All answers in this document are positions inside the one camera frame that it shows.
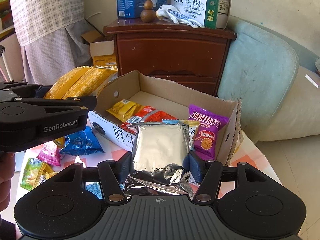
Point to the purple snack packet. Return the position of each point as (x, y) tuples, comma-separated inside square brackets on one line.
[(208, 135)]

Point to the silver foil snack packet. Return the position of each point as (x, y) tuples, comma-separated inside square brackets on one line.
[(160, 150)]

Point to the open yellow label cardboard box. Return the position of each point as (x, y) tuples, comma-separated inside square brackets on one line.
[(102, 50)]

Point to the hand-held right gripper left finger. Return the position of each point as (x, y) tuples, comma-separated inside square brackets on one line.
[(125, 167)]

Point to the white metal rack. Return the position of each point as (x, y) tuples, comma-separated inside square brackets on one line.
[(6, 65)]

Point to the white printed cardboard box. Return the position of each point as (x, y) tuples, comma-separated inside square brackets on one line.
[(160, 95)]

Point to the brown wooden cabinet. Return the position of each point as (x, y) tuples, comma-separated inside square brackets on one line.
[(170, 52)]

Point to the brown cardboard box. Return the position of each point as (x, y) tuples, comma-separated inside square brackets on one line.
[(225, 5)]

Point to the pink white checkered tablecloth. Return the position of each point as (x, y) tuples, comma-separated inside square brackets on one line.
[(246, 155)]

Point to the person's left hand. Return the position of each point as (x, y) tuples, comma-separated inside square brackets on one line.
[(6, 180)]

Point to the wooden gourd ornament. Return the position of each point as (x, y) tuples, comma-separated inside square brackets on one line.
[(148, 13)]

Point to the light blue sofa cushion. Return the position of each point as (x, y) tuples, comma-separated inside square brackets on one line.
[(257, 75)]

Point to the green snack packet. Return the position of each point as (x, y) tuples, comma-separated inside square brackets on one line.
[(30, 175)]

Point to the red snack packet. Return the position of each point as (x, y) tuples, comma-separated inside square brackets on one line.
[(147, 112)]

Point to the yellow croissant bread packet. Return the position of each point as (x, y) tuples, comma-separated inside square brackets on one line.
[(82, 80)]

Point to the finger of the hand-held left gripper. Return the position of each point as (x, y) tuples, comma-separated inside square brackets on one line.
[(72, 105), (22, 90)]

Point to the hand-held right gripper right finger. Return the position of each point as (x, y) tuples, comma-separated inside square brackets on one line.
[(196, 167)]

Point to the checkered fabric cover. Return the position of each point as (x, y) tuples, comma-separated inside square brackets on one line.
[(50, 17)]

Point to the cream sofa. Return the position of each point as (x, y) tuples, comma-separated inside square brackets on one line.
[(287, 112)]

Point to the white paper slip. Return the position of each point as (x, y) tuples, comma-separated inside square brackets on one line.
[(311, 80)]

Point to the pink snack packet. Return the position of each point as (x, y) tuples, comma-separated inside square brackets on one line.
[(50, 153)]

